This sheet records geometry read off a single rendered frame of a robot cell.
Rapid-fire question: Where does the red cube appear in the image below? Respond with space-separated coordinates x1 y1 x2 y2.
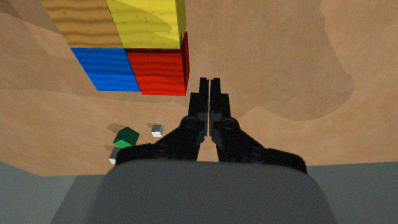
127 32 190 96

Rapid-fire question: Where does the yellow cube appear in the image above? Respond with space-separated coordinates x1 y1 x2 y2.
106 0 186 49

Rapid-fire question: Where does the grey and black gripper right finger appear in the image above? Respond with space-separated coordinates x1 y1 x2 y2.
209 78 307 174

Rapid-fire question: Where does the blue cube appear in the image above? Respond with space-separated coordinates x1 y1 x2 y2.
70 48 141 92

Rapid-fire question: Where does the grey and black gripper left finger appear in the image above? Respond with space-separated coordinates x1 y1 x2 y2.
114 78 209 167

